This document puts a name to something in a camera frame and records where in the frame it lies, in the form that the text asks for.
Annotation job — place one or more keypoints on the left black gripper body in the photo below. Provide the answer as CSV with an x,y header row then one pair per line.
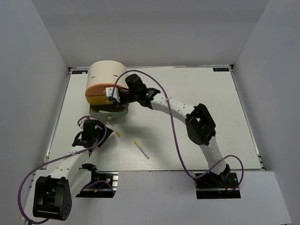
x,y
99,136

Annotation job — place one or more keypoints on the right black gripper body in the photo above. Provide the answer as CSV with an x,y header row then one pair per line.
x,y
125,97

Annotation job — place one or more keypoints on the white pen yellow cap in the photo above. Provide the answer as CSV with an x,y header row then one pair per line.
x,y
113,129
141,149

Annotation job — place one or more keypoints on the grey-green bottom drawer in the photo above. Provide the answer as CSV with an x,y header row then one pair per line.
x,y
113,112

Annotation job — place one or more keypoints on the orange top drawer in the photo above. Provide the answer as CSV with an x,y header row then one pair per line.
x,y
97,89

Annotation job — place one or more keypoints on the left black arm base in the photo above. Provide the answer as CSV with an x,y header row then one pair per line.
x,y
101,185

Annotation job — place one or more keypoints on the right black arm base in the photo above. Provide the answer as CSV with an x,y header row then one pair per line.
x,y
207,187

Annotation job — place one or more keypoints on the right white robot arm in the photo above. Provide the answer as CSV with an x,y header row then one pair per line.
x,y
199,123

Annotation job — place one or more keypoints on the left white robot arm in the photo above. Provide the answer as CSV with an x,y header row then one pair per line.
x,y
54,193

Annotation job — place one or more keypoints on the cream cylindrical drawer organizer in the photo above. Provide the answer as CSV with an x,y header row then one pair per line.
x,y
105,72

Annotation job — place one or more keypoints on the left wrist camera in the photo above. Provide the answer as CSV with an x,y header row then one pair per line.
x,y
81,121

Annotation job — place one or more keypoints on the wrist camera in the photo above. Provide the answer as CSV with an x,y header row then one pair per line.
x,y
81,121
110,92

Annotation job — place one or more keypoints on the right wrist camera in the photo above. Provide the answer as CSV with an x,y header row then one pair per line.
x,y
110,92

